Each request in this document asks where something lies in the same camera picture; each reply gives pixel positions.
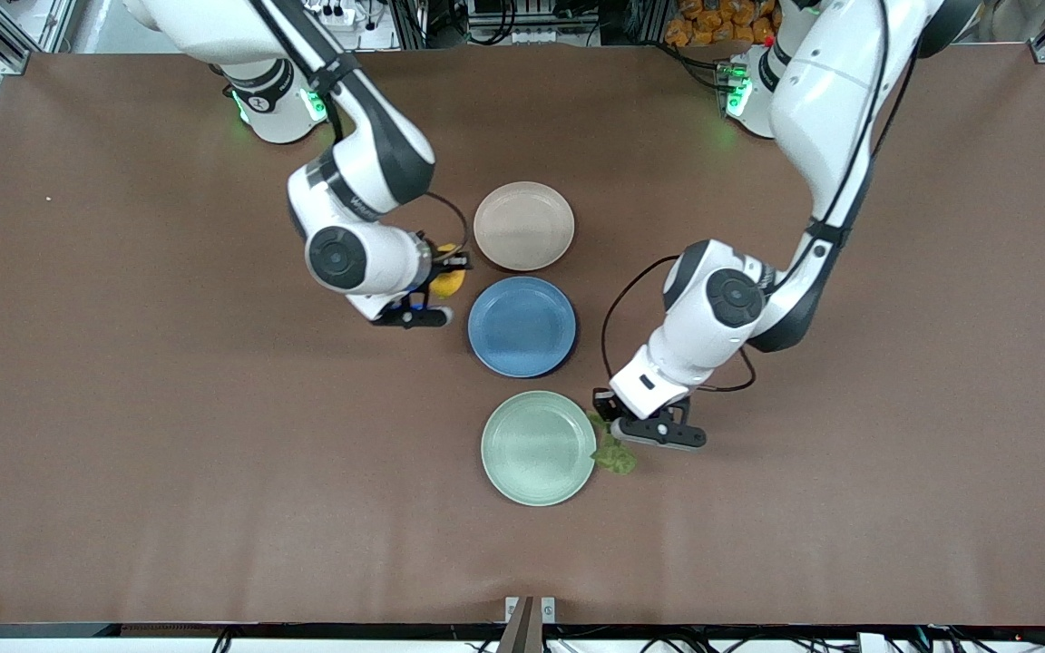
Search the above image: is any green lettuce leaf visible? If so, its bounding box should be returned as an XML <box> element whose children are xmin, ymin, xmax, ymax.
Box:
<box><xmin>587</xmin><ymin>409</ymin><xmax>640</xmax><ymax>476</ymax></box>

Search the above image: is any bag of orange items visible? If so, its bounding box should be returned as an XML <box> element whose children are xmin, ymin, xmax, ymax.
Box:
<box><xmin>664</xmin><ymin>0</ymin><xmax>783</xmax><ymax>48</ymax></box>

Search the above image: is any yellow lemon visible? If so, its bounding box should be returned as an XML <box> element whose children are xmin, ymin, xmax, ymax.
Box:
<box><xmin>430</xmin><ymin>242</ymin><xmax>468</xmax><ymax>301</ymax></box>

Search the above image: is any white power strip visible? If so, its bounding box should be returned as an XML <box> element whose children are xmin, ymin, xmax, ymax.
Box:
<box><xmin>303</xmin><ymin>0</ymin><xmax>371</xmax><ymax>28</ymax></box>

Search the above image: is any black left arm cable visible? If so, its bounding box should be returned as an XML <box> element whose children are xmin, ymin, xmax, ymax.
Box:
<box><xmin>601</xmin><ymin>253</ymin><xmax>759</xmax><ymax>396</ymax></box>

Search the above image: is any metal table edge bracket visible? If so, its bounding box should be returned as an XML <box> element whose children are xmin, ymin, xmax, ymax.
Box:
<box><xmin>497</xmin><ymin>595</ymin><xmax>558</xmax><ymax>653</ymax></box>

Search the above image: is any blue plate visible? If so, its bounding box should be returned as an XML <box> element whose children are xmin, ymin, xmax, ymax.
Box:
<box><xmin>467</xmin><ymin>276</ymin><xmax>578</xmax><ymax>379</ymax></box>

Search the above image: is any beige plate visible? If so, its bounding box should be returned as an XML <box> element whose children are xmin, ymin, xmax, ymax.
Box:
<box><xmin>473</xmin><ymin>180</ymin><xmax>576</xmax><ymax>272</ymax></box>

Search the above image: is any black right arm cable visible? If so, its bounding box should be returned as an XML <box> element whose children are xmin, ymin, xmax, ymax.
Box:
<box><xmin>421</xmin><ymin>190</ymin><xmax>471</xmax><ymax>258</ymax></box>

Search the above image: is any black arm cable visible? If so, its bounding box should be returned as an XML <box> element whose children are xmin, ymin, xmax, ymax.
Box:
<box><xmin>421</xmin><ymin>190</ymin><xmax>471</xmax><ymax>258</ymax></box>
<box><xmin>601</xmin><ymin>253</ymin><xmax>759</xmax><ymax>396</ymax></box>

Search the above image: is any light green plate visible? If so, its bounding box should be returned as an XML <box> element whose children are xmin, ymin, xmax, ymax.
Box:
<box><xmin>480</xmin><ymin>390</ymin><xmax>598</xmax><ymax>507</ymax></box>

